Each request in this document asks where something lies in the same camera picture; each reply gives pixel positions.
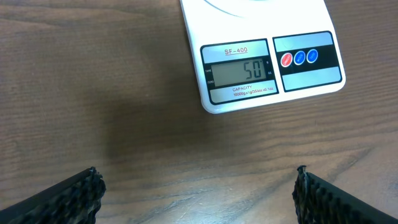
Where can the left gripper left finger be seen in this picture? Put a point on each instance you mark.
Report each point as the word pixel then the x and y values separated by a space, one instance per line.
pixel 74 200

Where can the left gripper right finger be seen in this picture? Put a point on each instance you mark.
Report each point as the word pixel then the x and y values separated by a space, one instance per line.
pixel 318 201

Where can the white digital kitchen scale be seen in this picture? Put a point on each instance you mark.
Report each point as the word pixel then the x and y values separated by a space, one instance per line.
pixel 255 53

